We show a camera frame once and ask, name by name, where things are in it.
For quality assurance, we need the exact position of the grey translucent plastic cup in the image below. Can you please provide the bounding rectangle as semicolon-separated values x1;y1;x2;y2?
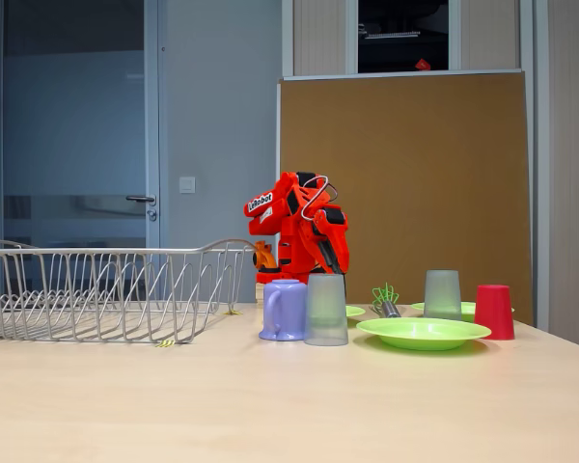
303;274;349;347
423;269;463;321

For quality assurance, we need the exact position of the purple plastic mug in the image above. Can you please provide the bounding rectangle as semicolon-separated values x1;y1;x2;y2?
259;279;310;342

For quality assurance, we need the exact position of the green whisk with metal handle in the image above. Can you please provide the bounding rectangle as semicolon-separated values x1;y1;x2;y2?
370;282;402;319

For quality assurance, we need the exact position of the red plastic cup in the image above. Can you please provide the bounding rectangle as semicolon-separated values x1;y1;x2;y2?
473;285;516;341

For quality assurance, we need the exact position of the orange table clamp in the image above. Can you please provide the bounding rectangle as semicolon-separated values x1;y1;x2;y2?
251;240;279;270

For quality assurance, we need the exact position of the brown cork board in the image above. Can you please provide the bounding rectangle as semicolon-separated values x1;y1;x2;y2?
275;69;535;327

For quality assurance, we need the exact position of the grey glass door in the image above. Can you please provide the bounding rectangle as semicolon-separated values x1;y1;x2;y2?
0;0;169;303

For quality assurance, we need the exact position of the metal wire dish rack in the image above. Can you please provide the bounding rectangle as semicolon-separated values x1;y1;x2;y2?
0;237;258;344

